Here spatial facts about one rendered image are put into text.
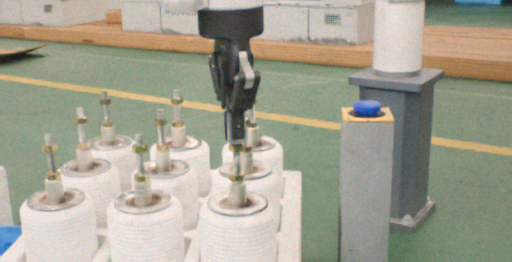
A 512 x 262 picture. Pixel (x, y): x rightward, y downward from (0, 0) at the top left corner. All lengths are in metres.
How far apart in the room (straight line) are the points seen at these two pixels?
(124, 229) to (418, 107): 0.67
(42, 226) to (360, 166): 0.45
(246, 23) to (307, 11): 2.32
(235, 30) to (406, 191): 0.70
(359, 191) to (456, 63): 1.80
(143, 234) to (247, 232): 0.13
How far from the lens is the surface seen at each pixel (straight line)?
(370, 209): 0.96
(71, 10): 4.16
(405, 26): 1.24
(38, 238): 0.83
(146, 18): 3.59
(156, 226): 0.78
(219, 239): 0.76
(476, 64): 2.69
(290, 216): 0.93
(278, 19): 3.09
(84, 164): 0.94
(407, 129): 1.26
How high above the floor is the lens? 0.57
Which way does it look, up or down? 17 degrees down
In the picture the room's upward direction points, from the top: 3 degrees counter-clockwise
